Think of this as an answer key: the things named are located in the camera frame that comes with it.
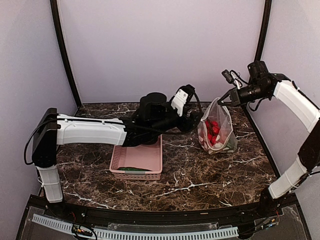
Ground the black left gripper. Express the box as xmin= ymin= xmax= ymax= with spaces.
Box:
xmin=149 ymin=100 xmax=204 ymax=136

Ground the clear zip top bag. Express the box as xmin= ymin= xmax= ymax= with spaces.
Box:
xmin=197 ymin=97 xmax=238 ymax=155

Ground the green avocado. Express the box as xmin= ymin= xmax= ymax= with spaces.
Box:
xmin=224 ymin=133 xmax=238 ymax=153

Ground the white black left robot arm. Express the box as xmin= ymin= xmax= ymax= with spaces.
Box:
xmin=23 ymin=85 xmax=203 ymax=218

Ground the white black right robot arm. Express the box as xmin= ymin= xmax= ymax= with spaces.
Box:
xmin=218 ymin=60 xmax=320 ymax=217

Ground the pink perforated plastic basket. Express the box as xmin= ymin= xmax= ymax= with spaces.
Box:
xmin=109 ymin=136 xmax=163 ymax=181

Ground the green cucumber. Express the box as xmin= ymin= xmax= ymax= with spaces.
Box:
xmin=117 ymin=167 xmax=151 ymax=172

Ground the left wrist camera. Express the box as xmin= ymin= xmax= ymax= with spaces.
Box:
xmin=170 ymin=84 xmax=195 ymax=117

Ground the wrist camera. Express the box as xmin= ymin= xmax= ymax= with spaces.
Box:
xmin=221 ymin=69 xmax=249 ymax=90
xmin=170 ymin=84 xmax=195 ymax=117

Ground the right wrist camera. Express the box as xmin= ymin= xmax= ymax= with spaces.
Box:
xmin=221 ymin=69 xmax=249 ymax=90

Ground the black right corner post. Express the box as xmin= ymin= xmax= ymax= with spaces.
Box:
xmin=253 ymin=0 xmax=273 ymax=62

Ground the black corner post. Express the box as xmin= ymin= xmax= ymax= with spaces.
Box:
xmin=253 ymin=0 xmax=273 ymax=62
xmin=49 ymin=0 xmax=82 ymax=109

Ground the white slotted cable duct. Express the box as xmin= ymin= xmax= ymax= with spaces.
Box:
xmin=31 ymin=214 xmax=239 ymax=240

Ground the black left corner post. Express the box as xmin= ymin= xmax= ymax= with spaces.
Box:
xmin=49 ymin=0 xmax=82 ymax=109

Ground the black front rail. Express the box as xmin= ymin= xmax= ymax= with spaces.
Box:
xmin=26 ymin=195 xmax=283 ymax=233

